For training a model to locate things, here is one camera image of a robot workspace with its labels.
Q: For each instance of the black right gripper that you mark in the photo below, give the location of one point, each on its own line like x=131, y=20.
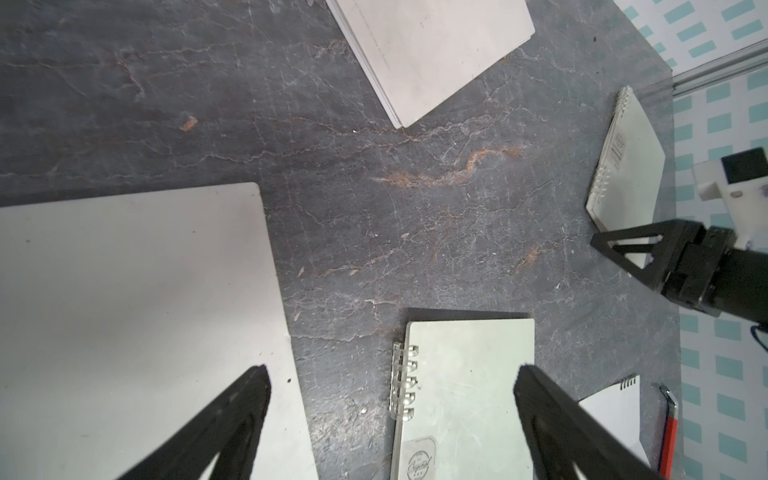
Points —
x=693, y=266

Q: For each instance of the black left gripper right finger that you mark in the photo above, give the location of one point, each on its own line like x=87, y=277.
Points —
x=564, y=440

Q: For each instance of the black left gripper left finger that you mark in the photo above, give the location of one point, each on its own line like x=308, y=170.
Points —
x=225, y=435

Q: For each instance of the cream spiral notebook with label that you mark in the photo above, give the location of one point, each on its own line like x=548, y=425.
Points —
x=627, y=179

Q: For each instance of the small green spiral notebook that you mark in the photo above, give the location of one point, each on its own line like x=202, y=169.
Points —
x=453, y=403

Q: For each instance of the large cream spiral notebook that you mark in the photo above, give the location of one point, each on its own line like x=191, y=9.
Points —
x=122, y=317

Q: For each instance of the white spiral notebook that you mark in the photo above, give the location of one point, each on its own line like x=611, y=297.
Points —
x=416, y=54

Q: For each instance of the red handled tool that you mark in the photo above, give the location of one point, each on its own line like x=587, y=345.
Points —
x=667, y=453

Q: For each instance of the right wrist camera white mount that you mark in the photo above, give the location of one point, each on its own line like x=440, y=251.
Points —
x=740, y=180

